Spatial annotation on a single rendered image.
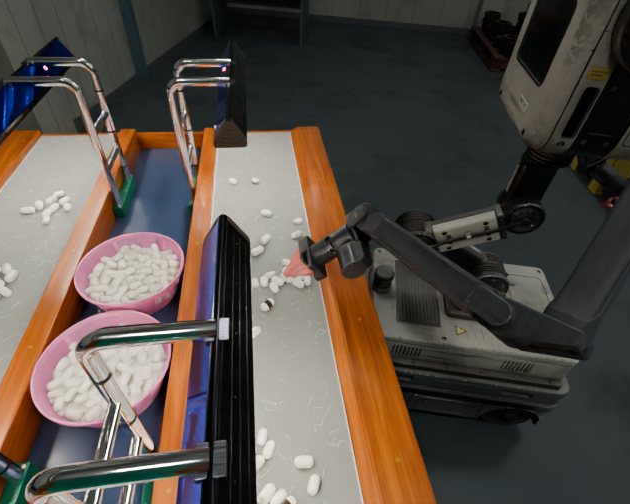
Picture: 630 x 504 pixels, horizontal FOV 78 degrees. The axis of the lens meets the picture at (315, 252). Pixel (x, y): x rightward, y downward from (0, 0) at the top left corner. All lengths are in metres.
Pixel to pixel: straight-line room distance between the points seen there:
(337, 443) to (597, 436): 1.37
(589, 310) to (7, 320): 1.15
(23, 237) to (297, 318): 0.83
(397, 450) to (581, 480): 1.16
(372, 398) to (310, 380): 0.14
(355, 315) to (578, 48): 0.68
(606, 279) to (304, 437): 0.57
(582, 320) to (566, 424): 1.38
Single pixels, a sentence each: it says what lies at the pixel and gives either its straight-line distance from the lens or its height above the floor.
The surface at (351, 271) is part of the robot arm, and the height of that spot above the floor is 0.91.
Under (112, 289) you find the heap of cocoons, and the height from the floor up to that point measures 0.74.
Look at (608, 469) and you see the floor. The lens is 1.97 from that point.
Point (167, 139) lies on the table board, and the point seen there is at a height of 0.72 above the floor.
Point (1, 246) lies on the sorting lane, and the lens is 1.38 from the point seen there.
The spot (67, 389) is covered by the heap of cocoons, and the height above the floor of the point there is 0.73.
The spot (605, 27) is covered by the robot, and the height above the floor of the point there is 1.36.
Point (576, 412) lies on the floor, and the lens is 2.03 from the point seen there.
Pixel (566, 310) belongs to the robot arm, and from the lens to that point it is 0.62.
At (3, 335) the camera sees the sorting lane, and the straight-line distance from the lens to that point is 1.14.
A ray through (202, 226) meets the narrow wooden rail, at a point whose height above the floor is 0.76.
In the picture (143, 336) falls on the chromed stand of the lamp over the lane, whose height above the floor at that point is 1.12.
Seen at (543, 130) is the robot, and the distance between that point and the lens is 0.95.
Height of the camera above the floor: 1.51
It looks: 43 degrees down
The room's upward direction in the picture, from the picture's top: 4 degrees clockwise
